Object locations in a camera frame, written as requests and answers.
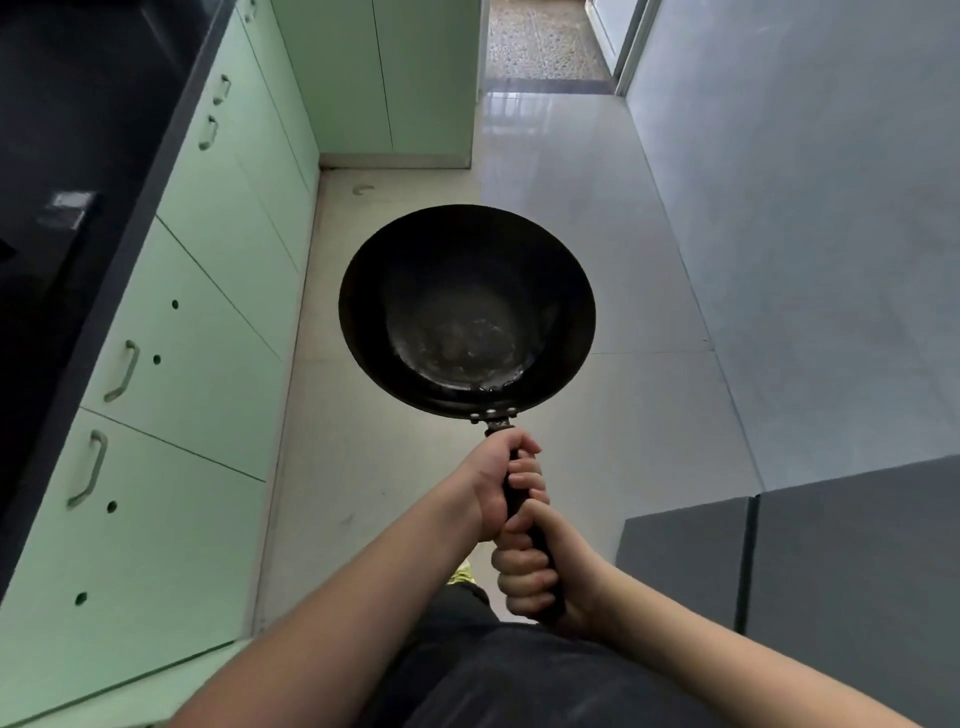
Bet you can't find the person's left hand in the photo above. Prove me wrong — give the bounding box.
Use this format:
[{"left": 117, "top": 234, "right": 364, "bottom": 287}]
[{"left": 453, "top": 430, "right": 552, "bottom": 544}]

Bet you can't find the person's right hand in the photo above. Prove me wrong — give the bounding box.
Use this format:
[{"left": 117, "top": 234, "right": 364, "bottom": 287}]
[{"left": 490, "top": 497, "right": 618, "bottom": 641}]

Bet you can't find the black wok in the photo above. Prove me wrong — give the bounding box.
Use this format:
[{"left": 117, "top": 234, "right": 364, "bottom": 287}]
[{"left": 337, "top": 203, "right": 598, "bottom": 624}]

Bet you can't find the black glass stove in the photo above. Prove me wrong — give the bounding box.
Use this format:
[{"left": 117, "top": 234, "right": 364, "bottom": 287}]
[{"left": 0, "top": 67, "right": 151, "bottom": 451}]

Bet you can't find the person's right forearm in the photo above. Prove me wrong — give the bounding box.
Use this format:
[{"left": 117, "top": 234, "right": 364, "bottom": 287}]
[{"left": 592, "top": 566, "right": 924, "bottom": 728}]

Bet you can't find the person's left forearm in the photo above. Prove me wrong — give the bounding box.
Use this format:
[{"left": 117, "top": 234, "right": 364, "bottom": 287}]
[{"left": 168, "top": 468, "right": 489, "bottom": 728}]

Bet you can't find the person's black clothing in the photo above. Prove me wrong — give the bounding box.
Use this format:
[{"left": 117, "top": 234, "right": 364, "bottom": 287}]
[{"left": 358, "top": 581, "right": 725, "bottom": 728}]

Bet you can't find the green sink cabinet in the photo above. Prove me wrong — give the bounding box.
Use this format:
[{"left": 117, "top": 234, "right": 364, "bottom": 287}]
[{"left": 269, "top": 0, "right": 483, "bottom": 170}]

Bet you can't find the white sliding door frame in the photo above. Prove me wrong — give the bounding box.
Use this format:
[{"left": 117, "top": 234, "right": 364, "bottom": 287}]
[{"left": 583, "top": 0, "right": 667, "bottom": 99}]

